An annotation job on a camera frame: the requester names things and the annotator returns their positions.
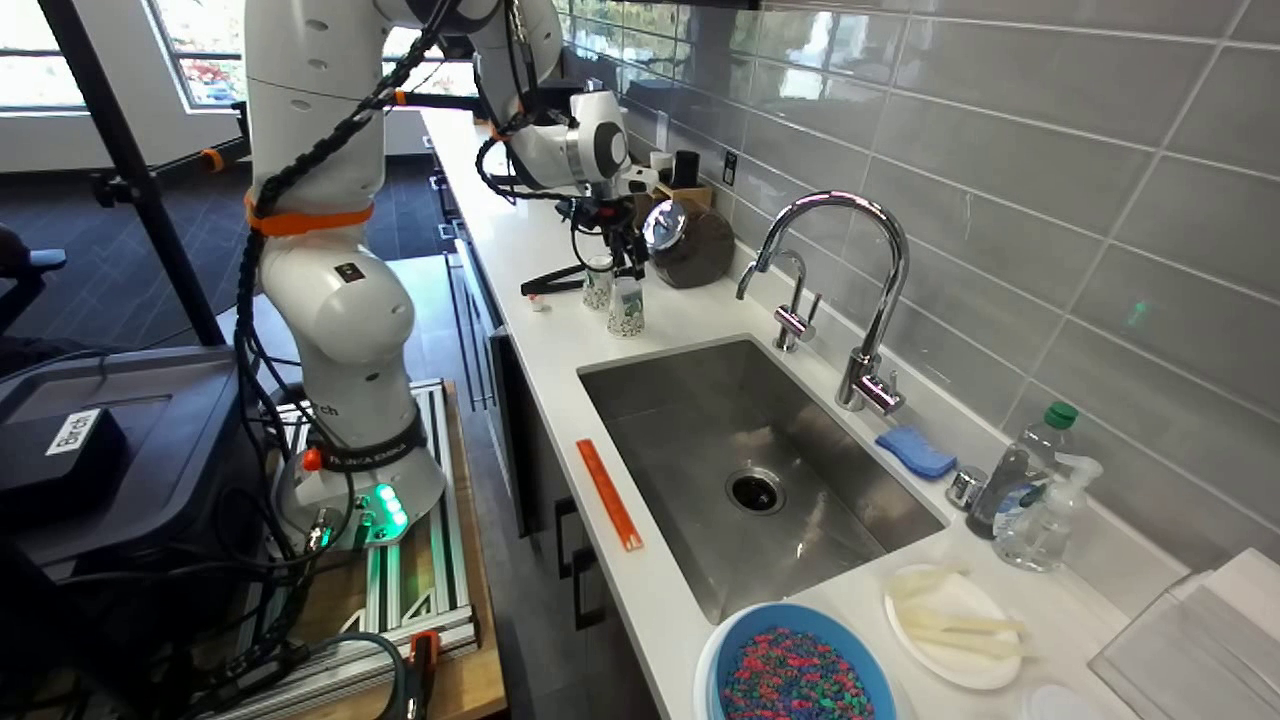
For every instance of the dark brown round object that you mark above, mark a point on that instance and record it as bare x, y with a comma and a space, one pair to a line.
700, 251

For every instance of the stainless steel sink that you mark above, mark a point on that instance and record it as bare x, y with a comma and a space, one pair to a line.
680, 455

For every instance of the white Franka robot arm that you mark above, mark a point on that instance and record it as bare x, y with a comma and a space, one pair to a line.
347, 320

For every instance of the wooden robot cart platform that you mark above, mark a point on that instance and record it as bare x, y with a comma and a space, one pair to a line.
475, 625

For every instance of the white oval plate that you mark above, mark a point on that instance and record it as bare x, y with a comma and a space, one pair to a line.
952, 661

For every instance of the blue bowl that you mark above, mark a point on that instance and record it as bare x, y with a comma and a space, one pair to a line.
713, 661

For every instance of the white QR label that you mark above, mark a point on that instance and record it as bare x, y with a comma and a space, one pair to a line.
72, 432

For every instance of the grey soap dispenser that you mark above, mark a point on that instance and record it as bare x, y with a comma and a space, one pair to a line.
1001, 490

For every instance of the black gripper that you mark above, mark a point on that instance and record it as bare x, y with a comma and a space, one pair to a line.
618, 208

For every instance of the wall power outlet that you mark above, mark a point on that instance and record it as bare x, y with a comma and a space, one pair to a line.
730, 167

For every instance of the black equipment case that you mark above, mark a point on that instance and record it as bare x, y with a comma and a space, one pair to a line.
123, 455

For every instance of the orange tape strip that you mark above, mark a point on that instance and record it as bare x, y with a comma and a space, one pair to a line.
611, 499

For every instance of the blue sponge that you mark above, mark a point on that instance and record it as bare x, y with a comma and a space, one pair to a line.
917, 455

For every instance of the multicoloured beads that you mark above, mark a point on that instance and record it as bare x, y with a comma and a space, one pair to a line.
793, 674

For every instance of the clear plastic container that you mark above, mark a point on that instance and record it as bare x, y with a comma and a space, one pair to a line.
1201, 642

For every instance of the small chrome tap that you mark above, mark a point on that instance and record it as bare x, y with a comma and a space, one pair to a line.
796, 320

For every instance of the pale food strips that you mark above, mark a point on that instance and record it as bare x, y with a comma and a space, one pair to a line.
952, 621

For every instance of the black tripod pole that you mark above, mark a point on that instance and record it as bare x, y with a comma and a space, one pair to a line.
125, 167

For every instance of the clear green-capped plastic bottle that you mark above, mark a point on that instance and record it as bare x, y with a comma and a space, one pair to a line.
1051, 521

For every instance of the tall chrome kitchen faucet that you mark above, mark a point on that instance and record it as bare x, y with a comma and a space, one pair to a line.
868, 384

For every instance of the aluminium rail frame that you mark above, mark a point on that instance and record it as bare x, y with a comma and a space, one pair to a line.
422, 562

